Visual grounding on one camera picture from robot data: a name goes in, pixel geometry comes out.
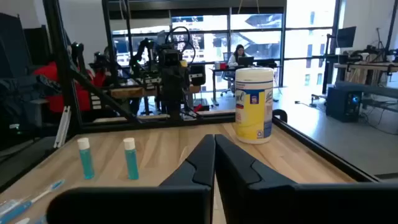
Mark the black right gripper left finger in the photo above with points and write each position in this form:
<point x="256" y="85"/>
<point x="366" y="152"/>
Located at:
<point x="199" y="174"/>

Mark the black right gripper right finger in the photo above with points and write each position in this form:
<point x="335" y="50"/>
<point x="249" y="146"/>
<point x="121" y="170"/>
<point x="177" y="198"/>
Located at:
<point x="236" y="180"/>

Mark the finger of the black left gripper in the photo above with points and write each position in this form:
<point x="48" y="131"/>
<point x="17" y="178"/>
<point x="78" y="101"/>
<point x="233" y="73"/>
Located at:
<point x="168" y="79"/>
<point x="181" y="79"/>

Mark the blue mouthwash bottle white cap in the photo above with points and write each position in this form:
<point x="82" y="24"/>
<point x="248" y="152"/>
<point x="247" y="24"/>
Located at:
<point x="86" y="161"/>
<point x="132" y="161"/>

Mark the blue toothbrush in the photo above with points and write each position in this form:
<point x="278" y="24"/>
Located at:
<point x="12" y="203"/>
<point x="57" y="185"/>

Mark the black background robot arm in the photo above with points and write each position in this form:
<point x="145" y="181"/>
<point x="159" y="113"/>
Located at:
<point x="141" y="46"/>

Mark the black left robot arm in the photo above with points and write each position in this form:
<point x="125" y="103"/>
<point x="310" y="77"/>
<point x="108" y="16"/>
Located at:
<point x="174" y="105"/>

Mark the red cup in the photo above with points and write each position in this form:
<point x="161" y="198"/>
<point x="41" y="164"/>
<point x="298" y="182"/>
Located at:
<point x="223" y="65"/>

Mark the wooden background table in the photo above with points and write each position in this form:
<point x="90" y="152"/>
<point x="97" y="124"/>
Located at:
<point x="130" y="91"/>

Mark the person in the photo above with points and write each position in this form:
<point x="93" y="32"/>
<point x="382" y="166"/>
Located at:
<point x="43" y="73"/>
<point x="238" y="54"/>

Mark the black laptop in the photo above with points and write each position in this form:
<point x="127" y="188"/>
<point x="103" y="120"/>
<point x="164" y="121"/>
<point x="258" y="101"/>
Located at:
<point x="245" y="61"/>

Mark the yellow Lysol wipes canister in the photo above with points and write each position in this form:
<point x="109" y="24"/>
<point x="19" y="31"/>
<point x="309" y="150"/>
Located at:
<point x="253" y="112"/>

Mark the white aluminium extrusion bar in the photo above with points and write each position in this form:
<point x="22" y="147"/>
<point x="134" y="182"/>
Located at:
<point x="63" y="127"/>

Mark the black computer tower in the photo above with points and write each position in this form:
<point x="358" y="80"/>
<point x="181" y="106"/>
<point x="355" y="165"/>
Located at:
<point x="342" y="105"/>

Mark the dark grey jacket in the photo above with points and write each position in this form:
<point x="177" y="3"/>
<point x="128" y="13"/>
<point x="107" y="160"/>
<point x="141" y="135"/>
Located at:
<point x="25" y="93"/>

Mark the black monitor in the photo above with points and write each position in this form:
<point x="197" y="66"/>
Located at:
<point x="346" y="37"/>

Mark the dark blue partition screen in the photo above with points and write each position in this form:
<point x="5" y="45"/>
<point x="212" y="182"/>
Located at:
<point x="12" y="46"/>

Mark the wooden workbench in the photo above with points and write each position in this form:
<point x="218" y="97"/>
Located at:
<point x="367" y="67"/>

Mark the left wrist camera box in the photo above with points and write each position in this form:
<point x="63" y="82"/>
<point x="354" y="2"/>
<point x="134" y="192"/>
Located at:
<point x="170" y="58"/>

